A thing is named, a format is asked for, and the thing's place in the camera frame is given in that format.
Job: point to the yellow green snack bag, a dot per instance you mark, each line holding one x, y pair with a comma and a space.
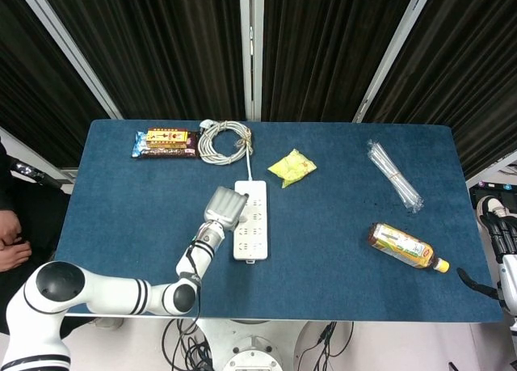
291, 167

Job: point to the black device with lights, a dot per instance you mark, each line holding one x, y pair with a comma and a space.
484, 193

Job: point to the yellow red snack box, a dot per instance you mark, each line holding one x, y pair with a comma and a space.
165, 136

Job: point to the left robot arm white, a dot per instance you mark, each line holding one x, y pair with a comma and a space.
113, 296

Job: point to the blue table cloth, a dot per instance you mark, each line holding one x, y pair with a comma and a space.
323, 266

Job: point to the white power strip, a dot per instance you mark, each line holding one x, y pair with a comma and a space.
256, 233

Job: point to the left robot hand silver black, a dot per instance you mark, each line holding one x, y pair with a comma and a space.
224, 207

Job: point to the black handheld controller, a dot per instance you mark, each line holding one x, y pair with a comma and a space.
36, 175

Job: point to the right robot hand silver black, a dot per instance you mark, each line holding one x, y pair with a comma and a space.
509, 274

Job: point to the tea bottle yellow label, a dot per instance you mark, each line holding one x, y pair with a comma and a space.
404, 247

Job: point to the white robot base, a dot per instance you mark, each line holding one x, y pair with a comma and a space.
252, 346

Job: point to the seated person dark clothes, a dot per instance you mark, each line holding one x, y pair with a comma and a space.
24, 209

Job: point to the clear wrapped straws bundle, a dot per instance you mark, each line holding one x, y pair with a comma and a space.
393, 175

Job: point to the brown snack package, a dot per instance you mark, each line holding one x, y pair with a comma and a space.
169, 153

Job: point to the dark pleated curtain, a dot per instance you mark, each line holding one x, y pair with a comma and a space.
169, 43

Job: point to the white frame post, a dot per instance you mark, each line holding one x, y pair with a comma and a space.
398, 51
251, 51
68, 51

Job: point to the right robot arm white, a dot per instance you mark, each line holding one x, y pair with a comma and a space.
514, 338

